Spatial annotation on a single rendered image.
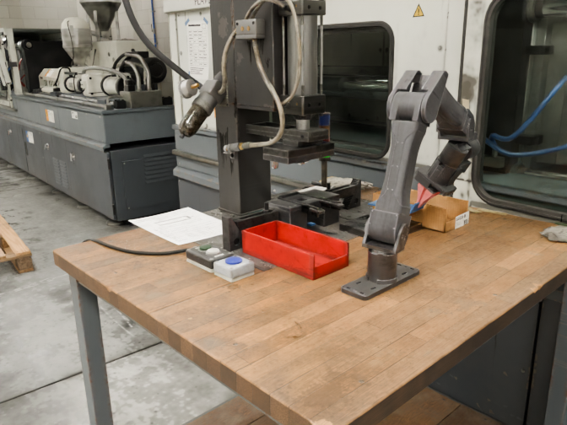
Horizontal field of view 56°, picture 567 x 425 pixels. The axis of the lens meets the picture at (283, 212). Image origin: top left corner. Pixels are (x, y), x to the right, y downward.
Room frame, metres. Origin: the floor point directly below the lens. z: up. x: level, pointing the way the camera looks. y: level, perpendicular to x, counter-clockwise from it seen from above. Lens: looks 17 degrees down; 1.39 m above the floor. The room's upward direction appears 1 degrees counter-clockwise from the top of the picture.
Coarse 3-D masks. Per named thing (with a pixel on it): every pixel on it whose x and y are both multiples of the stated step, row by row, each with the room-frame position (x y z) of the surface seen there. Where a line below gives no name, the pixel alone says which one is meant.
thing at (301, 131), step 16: (256, 128) 1.56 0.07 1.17; (272, 128) 1.51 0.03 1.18; (288, 128) 1.54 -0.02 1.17; (304, 128) 1.46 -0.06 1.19; (320, 128) 1.47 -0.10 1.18; (288, 144) 1.45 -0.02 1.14; (304, 144) 1.44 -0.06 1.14; (320, 144) 1.46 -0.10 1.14; (272, 160) 1.42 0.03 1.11; (288, 160) 1.37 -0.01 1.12; (304, 160) 1.41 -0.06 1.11
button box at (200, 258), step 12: (84, 240) 1.41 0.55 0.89; (96, 240) 1.36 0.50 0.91; (132, 252) 1.27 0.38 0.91; (144, 252) 1.26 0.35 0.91; (156, 252) 1.26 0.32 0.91; (168, 252) 1.26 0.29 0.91; (180, 252) 1.26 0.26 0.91; (192, 252) 1.20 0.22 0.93; (204, 252) 1.20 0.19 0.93; (228, 252) 1.19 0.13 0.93; (204, 264) 1.16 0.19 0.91
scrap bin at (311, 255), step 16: (272, 224) 1.33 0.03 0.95; (288, 224) 1.31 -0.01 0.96; (256, 240) 1.23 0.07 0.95; (272, 240) 1.19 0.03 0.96; (288, 240) 1.31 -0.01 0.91; (304, 240) 1.27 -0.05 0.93; (320, 240) 1.23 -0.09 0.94; (336, 240) 1.19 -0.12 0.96; (256, 256) 1.23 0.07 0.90; (272, 256) 1.19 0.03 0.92; (288, 256) 1.15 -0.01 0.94; (304, 256) 1.11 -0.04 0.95; (320, 256) 1.22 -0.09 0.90; (336, 256) 1.19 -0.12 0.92; (304, 272) 1.11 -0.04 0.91; (320, 272) 1.10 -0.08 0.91
